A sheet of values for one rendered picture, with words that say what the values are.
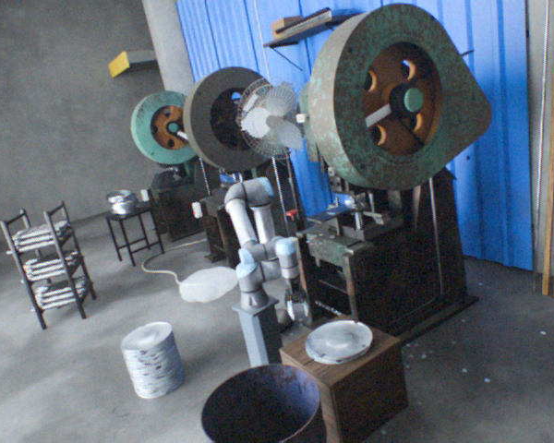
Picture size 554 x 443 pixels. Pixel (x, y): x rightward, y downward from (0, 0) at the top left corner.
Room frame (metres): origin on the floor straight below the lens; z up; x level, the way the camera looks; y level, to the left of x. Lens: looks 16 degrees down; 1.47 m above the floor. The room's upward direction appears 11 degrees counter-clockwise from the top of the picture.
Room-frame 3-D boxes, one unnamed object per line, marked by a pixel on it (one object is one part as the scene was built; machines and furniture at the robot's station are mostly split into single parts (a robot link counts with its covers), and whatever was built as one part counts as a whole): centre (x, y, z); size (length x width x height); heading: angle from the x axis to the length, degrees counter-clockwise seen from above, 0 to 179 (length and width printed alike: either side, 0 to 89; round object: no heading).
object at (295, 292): (1.68, -0.01, 0.68); 0.09 x 0.08 x 0.12; 5
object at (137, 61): (8.03, 1.72, 2.44); 1.25 x 0.92 x 0.27; 28
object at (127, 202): (4.75, 1.62, 0.40); 0.45 x 0.40 x 0.79; 40
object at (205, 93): (4.12, 0.03, 0.87); 1.53 x 0.99 x 1.74; 116
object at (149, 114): (5.66, 0.91, 0.87); 1.53 x 0.99 x 1.74; 121
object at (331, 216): (2.34, -0.30, 0.72); 0.25 x 0.14 x 0.14; 118
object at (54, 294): (3.53, 1.95, 0.47); 0.46 x 0.43 x 0.95; 98
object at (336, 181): (2.40, -0.42, 1.04); 0.17 x 0.15 x 0.30; 118
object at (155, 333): (2.24, 0.87, 0.31); 0.29 x 0.29 x 0.01
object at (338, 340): (1.71, -0.17, 0.38); 0.29 x 0.29 x 0.01
